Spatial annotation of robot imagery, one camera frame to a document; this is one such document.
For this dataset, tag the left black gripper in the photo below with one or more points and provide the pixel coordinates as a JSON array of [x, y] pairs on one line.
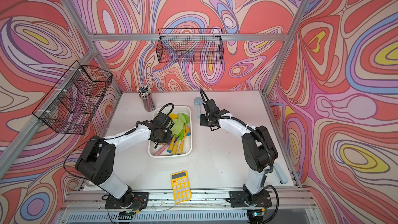
[[168, 140]]

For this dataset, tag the black wire basket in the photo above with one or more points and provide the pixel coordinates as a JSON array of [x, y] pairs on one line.
[[77, 100], [190, 45]]

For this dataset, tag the pencil cup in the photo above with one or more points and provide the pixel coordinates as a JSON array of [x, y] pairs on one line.
[[145, 95]]

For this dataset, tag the green shovel yellow handle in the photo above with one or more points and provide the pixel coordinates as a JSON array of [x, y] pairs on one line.
[[181, 142], [186, 126]]

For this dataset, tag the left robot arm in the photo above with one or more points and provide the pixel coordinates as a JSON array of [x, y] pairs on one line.
[[96, 162]]

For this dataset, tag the yellow calculator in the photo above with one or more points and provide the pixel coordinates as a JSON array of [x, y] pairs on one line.
[[181, 187]]

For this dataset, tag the left black wire basket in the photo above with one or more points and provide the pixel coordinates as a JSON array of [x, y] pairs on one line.
[[77, 100]]

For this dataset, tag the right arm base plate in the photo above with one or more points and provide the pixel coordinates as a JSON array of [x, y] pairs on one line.
[[246, 199]]

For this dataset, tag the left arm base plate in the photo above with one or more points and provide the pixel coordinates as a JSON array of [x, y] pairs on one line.
[[131, 200]]

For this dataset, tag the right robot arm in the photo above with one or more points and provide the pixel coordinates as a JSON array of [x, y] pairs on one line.
[[259, 152]]

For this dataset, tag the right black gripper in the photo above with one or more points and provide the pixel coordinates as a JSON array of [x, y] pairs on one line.
[[203, 123]]

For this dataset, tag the back black wire basket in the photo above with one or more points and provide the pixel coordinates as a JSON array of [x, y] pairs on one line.
[[190, 45]]

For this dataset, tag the light blue stapler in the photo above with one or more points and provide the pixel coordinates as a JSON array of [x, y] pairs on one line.
[[279, 173]]

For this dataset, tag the light blue shovel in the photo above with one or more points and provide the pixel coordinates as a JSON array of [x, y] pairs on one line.
[[198, 101]]

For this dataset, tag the purple shovel pink handle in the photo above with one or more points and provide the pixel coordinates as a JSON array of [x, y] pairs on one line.
[[161, 150]]

